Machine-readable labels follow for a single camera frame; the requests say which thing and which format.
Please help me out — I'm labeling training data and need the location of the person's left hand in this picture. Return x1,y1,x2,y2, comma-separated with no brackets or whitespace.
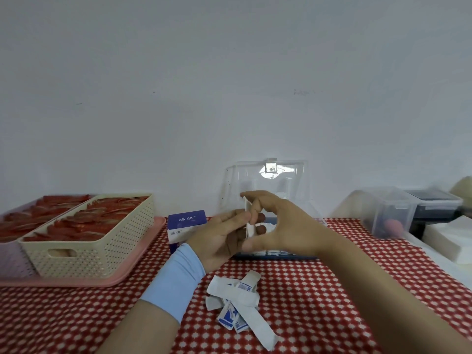
185,208,267,274

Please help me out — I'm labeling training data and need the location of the person's right hand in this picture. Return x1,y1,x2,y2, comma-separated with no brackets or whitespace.
239,190,341,261

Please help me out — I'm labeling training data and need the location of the row of bandage stacks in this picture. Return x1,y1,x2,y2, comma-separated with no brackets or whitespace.
254,221,307,257

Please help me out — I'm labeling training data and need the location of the blue white cardboard box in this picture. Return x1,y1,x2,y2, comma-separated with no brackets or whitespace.
167,209,208,255

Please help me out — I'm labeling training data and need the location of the bundle of bandage wrappers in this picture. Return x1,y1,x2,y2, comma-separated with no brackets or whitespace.
241,197,258,242

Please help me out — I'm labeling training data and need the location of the clear storage box blue base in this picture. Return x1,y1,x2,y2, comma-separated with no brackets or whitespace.
220,157,329,261

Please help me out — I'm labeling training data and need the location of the pile of bandage strips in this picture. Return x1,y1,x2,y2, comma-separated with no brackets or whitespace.
205,269,280,352

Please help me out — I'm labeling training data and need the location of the person's right forearm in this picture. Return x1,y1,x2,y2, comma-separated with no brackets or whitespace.
319,232,472,354

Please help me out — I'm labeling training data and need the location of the person's left forearm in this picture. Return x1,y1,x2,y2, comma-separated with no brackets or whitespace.
95,300,181,354

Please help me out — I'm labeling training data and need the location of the light blue wristband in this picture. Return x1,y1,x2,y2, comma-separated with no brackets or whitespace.
140,242,207,325

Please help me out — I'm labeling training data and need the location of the red white checked tablecloth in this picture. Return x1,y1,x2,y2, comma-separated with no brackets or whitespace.
0,217,472,354

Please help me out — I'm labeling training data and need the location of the pink plastic tray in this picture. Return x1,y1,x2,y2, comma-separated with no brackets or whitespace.
0,216,168,288

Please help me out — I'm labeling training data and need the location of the clear plastic container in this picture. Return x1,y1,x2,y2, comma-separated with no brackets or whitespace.
331,187,420,241

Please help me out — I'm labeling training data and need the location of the cream perforated plastic basket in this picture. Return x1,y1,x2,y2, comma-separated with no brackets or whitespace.
18,195,155,280

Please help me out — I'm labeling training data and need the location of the pile of red packets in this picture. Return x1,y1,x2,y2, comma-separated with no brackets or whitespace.
23,197,150,242
0,195,91,243

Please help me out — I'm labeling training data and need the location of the black flat object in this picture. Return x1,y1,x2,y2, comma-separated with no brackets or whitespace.
404,188,464,239

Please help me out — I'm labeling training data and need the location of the beige round object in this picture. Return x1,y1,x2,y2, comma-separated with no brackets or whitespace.
449,177,472,207

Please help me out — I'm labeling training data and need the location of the pink perforated plastic basket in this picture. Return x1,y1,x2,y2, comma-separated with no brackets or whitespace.
0,195,97,279

